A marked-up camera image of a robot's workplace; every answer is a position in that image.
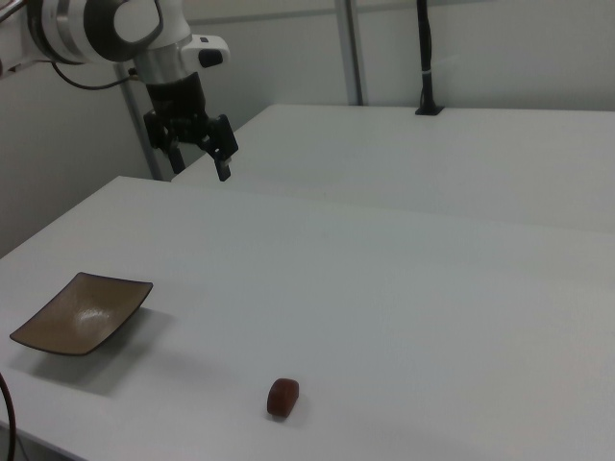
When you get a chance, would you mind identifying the grey metal partition post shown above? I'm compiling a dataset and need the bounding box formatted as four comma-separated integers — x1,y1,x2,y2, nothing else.
112,64,175,182
333,0,364,107

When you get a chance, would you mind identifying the small round brown food item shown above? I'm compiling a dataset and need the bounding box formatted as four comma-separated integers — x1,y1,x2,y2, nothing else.
265,377,301,418

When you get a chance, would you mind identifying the dark brown cable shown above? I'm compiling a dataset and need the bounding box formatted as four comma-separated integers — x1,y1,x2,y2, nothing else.
0,372,23,461

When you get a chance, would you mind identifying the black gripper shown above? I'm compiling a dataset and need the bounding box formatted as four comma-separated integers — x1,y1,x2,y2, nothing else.
143,73,240,182

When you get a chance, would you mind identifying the brown square ceramic plate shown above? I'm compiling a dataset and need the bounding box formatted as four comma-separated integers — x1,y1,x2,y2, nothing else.
9,272,155,357

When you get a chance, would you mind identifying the black camera stand pole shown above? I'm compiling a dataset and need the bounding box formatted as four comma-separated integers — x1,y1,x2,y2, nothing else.
414,0,446,117

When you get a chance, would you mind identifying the dark robot arm cable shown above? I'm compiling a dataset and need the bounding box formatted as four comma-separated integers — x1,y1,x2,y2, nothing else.
50,61,140,91

